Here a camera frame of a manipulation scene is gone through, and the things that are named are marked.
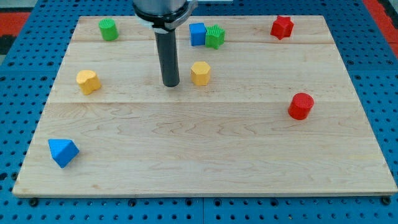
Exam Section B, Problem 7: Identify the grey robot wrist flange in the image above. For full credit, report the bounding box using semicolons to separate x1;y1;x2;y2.
132;0;198;33

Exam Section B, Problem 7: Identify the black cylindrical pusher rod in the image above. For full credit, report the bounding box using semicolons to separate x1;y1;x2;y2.
155;30;180;87

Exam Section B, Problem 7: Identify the yellow hexagon block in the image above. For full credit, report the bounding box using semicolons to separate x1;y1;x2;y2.
190;62;211;86

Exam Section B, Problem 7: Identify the blue cube block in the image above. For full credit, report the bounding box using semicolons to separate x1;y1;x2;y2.
189;22;206;46

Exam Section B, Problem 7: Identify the green star block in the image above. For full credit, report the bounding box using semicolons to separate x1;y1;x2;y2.
205;24;225;49

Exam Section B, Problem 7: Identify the green cylinder block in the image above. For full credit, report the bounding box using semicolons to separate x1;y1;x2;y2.
98;18;119;41

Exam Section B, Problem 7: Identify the yellow heart block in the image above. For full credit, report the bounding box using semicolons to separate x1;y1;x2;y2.
76;70;101;95

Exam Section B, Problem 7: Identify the red star block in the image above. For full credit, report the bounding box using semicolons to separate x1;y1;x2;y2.
270;16;294;40

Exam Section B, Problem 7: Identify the wooden board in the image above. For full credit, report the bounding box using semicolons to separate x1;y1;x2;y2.
13;16;397;198

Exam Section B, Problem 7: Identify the red cylinder block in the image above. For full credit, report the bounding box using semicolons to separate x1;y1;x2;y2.
287;93;315;120

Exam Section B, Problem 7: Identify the blue triangle block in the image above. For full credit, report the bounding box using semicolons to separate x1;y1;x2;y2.
48;139;80;169

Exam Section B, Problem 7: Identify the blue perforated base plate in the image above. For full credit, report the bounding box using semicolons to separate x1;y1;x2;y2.
1;1;397;223

